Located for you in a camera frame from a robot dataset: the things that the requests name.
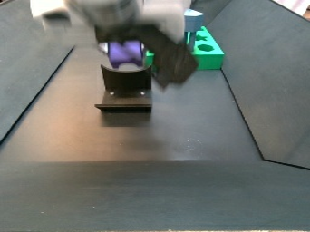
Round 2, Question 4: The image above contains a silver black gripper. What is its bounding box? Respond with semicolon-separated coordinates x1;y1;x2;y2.
65;0;162;45

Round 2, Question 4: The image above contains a purple arch block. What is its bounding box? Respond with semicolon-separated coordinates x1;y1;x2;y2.
109;41;144;69

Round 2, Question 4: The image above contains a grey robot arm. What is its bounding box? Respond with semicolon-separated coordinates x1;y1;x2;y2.
31;0;192;47

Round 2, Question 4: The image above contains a black curved fixture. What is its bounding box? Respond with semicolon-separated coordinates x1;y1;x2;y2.
95;65;153;111

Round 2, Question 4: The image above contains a green shape sorter base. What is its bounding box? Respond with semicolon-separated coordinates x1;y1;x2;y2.
144;25;226;71

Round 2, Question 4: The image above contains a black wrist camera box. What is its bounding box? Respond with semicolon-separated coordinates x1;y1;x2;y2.
137;24;198;88

